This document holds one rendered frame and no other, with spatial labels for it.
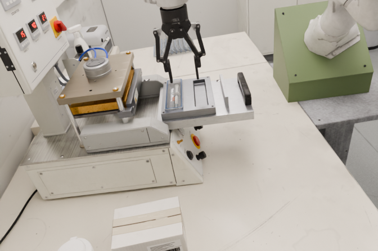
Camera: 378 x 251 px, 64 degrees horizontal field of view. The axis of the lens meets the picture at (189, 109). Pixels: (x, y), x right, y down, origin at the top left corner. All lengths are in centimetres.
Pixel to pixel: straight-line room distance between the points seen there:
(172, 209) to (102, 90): 37
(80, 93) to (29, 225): 46
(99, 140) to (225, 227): 43
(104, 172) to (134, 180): 10
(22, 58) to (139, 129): 35
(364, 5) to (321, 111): 46
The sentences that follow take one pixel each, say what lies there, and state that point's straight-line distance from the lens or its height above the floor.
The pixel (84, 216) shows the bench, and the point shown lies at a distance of 104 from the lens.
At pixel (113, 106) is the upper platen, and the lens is 91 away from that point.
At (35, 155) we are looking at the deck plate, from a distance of 105.
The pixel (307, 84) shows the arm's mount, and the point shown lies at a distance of 133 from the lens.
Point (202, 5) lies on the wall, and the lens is 344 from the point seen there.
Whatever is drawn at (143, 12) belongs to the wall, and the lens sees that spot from 343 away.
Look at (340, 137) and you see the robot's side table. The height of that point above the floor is 47.
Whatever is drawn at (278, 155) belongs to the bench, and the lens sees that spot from 109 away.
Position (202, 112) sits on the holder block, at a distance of 90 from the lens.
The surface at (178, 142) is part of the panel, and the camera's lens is 94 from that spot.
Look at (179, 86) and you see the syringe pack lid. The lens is 101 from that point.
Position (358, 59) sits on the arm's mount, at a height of 89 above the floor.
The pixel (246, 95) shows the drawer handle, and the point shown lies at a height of 101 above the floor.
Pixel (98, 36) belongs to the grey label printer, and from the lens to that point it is 188.
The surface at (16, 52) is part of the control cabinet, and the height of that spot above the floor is 126.
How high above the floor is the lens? 150
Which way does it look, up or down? 34 degrees down
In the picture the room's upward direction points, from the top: 9 degrees counter-clockwise
